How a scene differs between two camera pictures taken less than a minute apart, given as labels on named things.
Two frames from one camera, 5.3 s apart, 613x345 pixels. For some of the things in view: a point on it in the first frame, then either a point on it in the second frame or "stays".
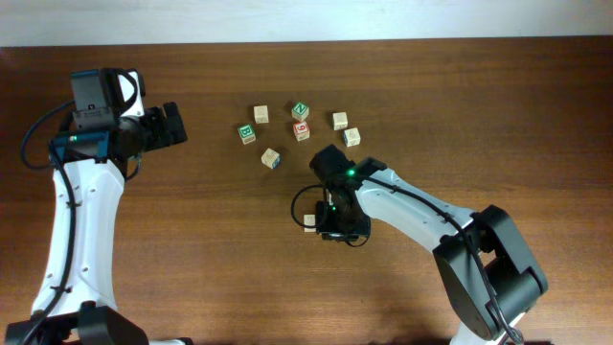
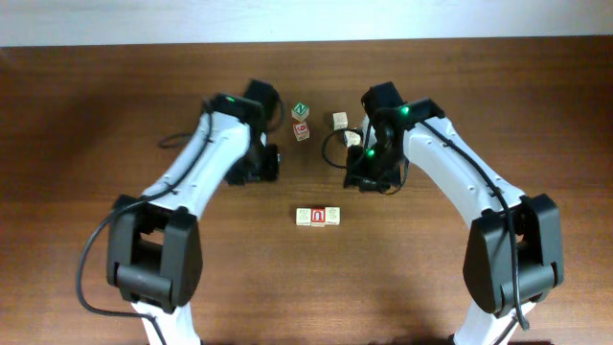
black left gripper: [159, 137] -> [269, 173]
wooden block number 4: [351, 137] stays
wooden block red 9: [301, 130] stays
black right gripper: [343, 230] -> [366, 178]
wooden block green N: [300, 111] stays
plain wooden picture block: [339, 121] stays
